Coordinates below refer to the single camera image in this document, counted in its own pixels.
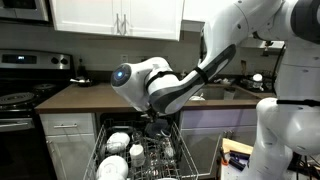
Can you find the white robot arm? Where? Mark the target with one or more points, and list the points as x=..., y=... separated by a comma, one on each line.
x=288, y=123

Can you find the kitchen sink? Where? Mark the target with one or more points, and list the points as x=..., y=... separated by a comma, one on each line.
x=221, y=92

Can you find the white bowl left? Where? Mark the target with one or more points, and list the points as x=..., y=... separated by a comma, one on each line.
x=117, y=142

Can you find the white bowl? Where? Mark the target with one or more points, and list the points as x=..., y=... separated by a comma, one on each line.
x=117, y=142
x=113, y=168

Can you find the white printed mug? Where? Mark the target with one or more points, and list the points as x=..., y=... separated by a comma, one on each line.
x=137, y=155

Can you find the white upper cabinets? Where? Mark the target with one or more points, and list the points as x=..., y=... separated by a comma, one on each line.
x=154, y=19

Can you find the white bowl right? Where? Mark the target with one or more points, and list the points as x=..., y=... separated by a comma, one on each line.
x=113, y=168

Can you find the white lower cabinet drawers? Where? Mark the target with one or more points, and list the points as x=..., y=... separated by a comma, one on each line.
x=70, y=140

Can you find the black stainless stove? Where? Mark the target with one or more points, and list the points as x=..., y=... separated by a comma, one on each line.
x=27, y=79

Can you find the white wall outlet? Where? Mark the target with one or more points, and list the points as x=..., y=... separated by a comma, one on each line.
x=124, y=58

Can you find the wire dishwasher rack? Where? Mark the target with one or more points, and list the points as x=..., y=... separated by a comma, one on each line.
x=154, y=152

